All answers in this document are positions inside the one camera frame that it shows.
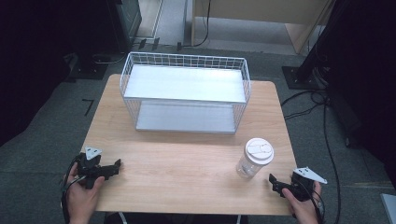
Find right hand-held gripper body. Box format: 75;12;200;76
285;166;328;203

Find light wooden desk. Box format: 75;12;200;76
191;0;336;55

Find person's dark trousers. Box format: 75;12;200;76
103;212;250;224

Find white wire two-tier shelf rack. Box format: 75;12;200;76
119;51;252;135

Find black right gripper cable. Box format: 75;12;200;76
306;186;327;224

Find person's right hand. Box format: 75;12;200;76
281;182;322;224

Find black stand with base plate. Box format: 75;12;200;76
281;0;347;91

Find black floor cable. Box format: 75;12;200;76
279;89;343;224

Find clear bottle with white lid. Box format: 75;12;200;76
235;137;276;180

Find black floor base plate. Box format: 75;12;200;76
68;53;110;80

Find black cabinet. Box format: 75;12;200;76
106;0;143;54

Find black hanging cable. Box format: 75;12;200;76
182;0;212;49

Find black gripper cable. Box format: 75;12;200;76
60;154;87;224
306;186;327;224

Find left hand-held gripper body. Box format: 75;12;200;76
76;146;108;190

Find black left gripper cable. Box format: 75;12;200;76
60;154;87;224

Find white flat panel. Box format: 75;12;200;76
379;192;396;224

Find person's left hand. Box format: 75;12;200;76
64;162;106;224

